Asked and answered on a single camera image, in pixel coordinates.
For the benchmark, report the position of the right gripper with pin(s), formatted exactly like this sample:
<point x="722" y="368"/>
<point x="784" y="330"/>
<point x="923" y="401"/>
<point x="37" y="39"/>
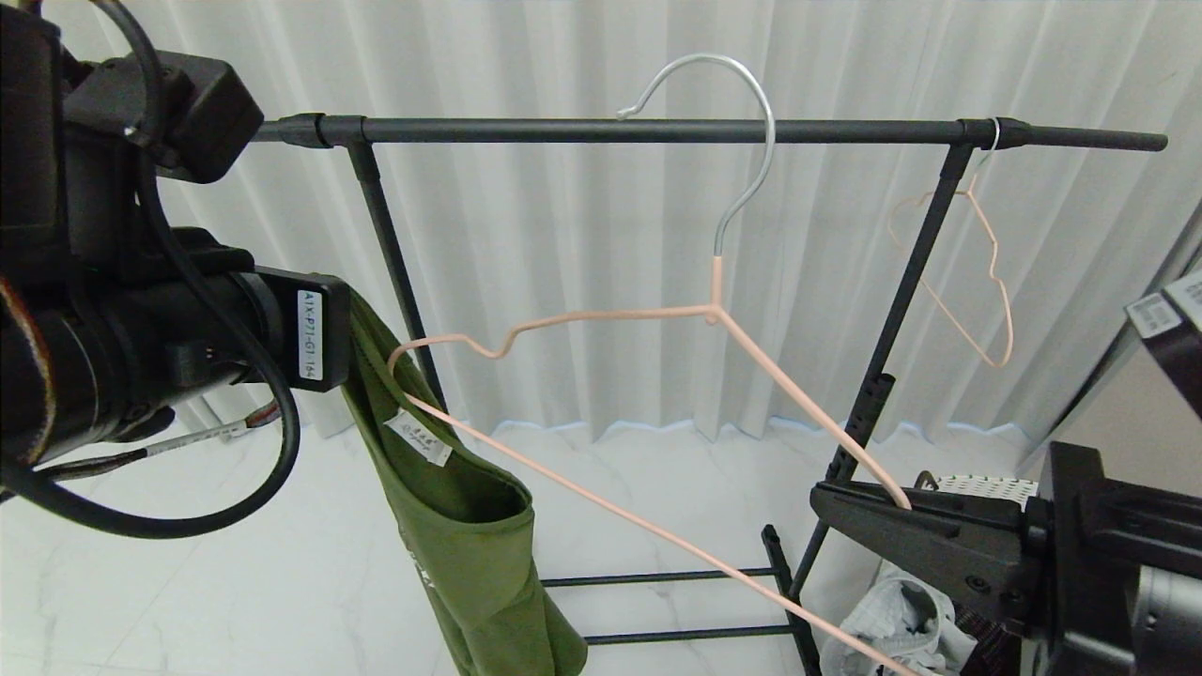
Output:
<point x="1071" y="563"/>

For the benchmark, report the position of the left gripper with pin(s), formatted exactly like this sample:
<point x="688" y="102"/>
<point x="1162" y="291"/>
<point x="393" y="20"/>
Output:
<point x="188" y="347"/>

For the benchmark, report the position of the pale grey shorts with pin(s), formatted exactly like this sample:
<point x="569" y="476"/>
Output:
<point x="892" y="620"/>

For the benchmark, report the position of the green printed shirt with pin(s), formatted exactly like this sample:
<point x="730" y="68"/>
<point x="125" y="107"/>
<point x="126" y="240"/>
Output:
<point x="470" y="563"/>

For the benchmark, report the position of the pink clothes hanger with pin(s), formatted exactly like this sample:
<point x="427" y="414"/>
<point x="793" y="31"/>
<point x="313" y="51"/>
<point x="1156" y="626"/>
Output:
<point x="716" y="282"/>
<point x="1010" y="329"/>

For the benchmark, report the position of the black clothes rack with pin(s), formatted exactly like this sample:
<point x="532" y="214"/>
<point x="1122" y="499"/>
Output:
<point x="563" y="130"/>

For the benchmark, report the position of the white curtain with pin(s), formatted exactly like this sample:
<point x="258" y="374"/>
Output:
<point x="563" y="216"/>

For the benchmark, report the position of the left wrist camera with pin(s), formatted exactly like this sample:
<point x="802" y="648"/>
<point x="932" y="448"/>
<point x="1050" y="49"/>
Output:
<point x="207" y="113"/>

